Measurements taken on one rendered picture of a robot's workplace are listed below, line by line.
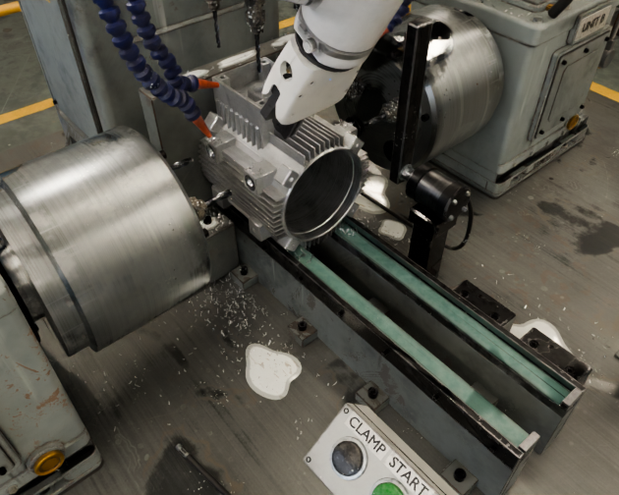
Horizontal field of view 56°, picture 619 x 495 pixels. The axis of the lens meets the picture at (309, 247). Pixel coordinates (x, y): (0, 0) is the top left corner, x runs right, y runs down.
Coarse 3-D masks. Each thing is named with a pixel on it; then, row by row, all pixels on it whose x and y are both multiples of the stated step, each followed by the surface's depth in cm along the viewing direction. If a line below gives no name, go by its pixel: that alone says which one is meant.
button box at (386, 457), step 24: (360, 408) 55; (336, 432) 53; (360, 432) 52; (384, 432) 53; (312, 456) 54; (384, 456) 51; (408, 456) 51; (336, 480) 52; (360, 480) 51; (384, 480) 50; (408, 480) 49; (432, 480) 50
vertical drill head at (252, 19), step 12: (204, 0) 77; (216, 0) 77; (252, 0) 69; (264, 0) 70; (216, 12) 79; (252, 12) 71; (264, 12) 72; (216, 24) 80; (252, 24) 72; (216, 36) 81
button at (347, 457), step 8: (336, 448) 52; (344, 448) 52; (352, 448) 51; (360, 448) 52; (336, 456) 52; (344, 456) 51; (352, 456) 51; (360, 456) 51; (336, 464) 52; (344, 464) 51; (352, 464) 51; (360, 464) 51; (344, 472) 51; (352, 472) 51
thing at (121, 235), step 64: (128, 128) 73; (0, 192) 65; (64, 192) 64; (128, 192) 66; (0, 256) 66; (64, 256) 62; (128, 256) 66; (192, 256) 71; (64, 320) 65; (128, 320) 70
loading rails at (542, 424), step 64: (256, 256) 98; (320, 256) 102; (384, 256) 91; (320, 320) 90; (384, 320) 82; (448, 320) 82; (384, 384) 84; (448, 384) 74; (512, 384) 77; (576, 384) 73; (448, 448) 78; (512, 448) 67
